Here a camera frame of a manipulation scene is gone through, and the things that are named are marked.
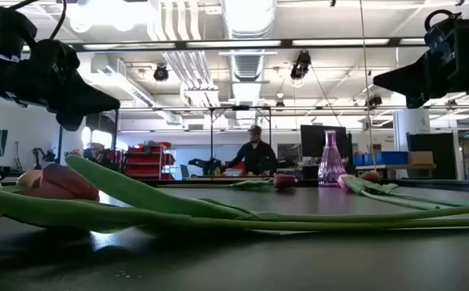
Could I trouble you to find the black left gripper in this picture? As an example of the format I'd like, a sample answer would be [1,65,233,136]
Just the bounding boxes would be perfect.
[15,38,121,133]

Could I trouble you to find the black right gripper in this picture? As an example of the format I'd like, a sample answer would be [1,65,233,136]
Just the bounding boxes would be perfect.
[373,19,461,109]

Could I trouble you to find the purple glass vase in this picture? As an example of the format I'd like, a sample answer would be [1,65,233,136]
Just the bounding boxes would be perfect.
[317,129,348,188]

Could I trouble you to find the white building column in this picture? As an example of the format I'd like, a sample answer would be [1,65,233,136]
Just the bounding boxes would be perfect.
[391,108,432,181]

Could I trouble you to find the cardboard box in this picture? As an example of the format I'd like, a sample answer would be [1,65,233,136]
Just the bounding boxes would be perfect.
[408,150,434,166]

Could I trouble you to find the black cabinet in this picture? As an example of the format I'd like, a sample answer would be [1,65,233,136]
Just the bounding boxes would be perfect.
[406,132,458,181]

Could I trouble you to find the large blue storage bin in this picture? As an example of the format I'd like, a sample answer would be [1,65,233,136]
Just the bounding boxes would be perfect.
[374,150,409,166]

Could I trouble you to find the red tool cart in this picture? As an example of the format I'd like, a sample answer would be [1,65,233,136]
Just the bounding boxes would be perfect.
[123,141,176,181]

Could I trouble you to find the wooden background table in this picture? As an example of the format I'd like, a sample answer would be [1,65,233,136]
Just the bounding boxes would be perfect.
[354,162,437,180]

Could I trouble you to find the small blue storage bin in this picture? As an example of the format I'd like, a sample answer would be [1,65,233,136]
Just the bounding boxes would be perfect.
[353,153,376,167]

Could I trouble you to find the black monitor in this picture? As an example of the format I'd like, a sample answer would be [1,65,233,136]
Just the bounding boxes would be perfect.
[300,124,353,159]

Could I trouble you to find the black rig crossbeam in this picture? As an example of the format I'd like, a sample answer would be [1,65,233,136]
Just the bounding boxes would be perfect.
[22,36,426,53]

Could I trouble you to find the person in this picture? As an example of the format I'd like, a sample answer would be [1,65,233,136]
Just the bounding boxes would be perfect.
[228,124,278,178]

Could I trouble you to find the black ceiling camera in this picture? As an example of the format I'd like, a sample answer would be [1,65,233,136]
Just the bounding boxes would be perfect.
[365,93,383,109]
[153,63,170,82]
[289,49,312,80]

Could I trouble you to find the thin hanging cord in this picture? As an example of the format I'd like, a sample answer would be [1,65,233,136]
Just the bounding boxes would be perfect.
[357,0,378,171]

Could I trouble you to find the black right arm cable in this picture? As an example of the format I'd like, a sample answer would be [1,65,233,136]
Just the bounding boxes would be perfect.
[423,8,462,34]

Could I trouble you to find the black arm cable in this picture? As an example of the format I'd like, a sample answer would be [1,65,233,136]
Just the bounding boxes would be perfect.
[47,0,69,41]
[423,8,462,34]

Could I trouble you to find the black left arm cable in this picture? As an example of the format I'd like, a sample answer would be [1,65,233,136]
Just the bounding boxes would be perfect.
[47,0,69,41]

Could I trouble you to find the black background rig frame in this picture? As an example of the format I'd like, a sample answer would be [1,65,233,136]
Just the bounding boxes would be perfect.
[58,105,273,179]

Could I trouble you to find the silver ventilation duct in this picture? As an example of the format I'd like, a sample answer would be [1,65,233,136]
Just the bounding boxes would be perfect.
[222,0,278,106]

